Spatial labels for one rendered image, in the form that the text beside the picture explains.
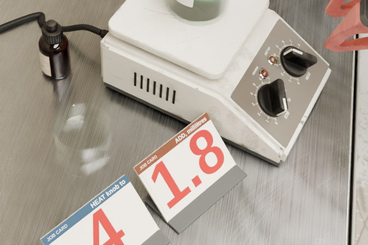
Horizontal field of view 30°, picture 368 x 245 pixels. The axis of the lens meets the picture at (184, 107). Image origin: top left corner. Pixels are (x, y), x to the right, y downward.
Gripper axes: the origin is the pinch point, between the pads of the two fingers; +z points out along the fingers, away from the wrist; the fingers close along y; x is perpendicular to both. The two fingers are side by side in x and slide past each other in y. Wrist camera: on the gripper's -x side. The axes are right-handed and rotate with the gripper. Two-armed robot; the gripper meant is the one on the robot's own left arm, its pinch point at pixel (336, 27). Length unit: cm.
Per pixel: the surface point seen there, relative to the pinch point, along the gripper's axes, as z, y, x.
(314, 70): 7.4, 0.1, 3.8
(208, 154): 11.0, 10.7, -5.2
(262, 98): 6.9, 5.4, -2.6
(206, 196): 11.6, 14.5, -4.7
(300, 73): 7.0, 1.3, 1.7
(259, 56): 7.4, 1.1, -3.0
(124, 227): 12.5, 18.8, -11.9
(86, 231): 12.6, 19.9, -15.1
